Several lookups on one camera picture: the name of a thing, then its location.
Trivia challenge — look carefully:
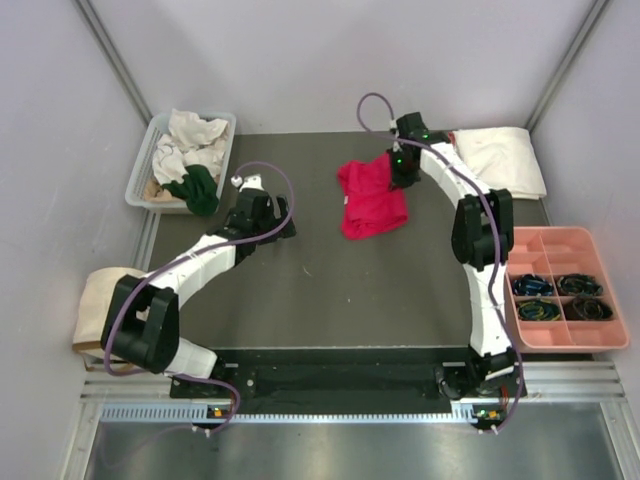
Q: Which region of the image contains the red t-shirt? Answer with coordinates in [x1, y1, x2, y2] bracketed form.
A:
[337, 153, 409, 240]

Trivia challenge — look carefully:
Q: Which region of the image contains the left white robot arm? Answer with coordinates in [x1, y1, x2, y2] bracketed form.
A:
[100, 188, 296, 397]

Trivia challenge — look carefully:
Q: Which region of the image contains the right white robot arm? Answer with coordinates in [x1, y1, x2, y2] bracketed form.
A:
[388, 112, 516, 399]

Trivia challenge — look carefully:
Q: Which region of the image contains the dark green shirt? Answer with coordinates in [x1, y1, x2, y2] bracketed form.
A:
[162, 165, 219, 217]

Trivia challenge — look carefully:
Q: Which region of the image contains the folded cream t-shirt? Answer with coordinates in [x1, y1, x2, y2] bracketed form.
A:
[452, 127, 547, 200]

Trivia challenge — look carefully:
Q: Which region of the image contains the white printed crumpled shirt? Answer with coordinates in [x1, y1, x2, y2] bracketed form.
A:
[152, 134, 227, 185]

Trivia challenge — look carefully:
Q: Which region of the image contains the tan shirt in basket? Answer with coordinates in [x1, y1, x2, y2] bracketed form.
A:
[143, 179, 186, 209]

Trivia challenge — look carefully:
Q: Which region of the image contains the cream crumpled shirt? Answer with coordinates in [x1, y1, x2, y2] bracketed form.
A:
[168, 109, 229, 148]

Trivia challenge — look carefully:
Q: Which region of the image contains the white plastic laundry basket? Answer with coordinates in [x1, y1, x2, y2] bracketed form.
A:
[125, 111, 236, 214]

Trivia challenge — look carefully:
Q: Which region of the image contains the cream fabric bear bag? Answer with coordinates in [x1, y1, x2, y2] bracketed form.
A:
[72, 267, 146, 372]

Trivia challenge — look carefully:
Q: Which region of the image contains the dark rolled item back-left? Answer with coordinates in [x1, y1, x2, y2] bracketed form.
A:
[512, 274, 554, 297]

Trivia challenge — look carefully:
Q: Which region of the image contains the dark rolled item front-left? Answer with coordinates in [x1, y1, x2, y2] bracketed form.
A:
[516, 299, 561, 322]

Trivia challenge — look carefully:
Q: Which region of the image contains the pink divided plastic tray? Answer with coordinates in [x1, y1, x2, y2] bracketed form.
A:
[504, 227, 630, 354]

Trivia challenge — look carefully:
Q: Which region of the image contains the dark rolled item back-right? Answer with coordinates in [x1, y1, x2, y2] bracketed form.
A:
[556, 273, 604, 297]

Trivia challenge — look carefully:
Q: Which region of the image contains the dark rolled item front-right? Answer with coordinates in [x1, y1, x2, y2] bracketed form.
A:
[566, 297, 613, 321]

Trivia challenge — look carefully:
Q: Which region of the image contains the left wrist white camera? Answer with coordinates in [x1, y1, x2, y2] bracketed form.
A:
[231, 174, 264, 192]

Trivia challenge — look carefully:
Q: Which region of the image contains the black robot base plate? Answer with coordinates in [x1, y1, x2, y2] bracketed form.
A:
[212, 346, 526, 414]

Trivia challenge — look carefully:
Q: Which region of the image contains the grey slotted cable duct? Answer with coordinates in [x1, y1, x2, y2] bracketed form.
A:
[100, 403, 478, 424]

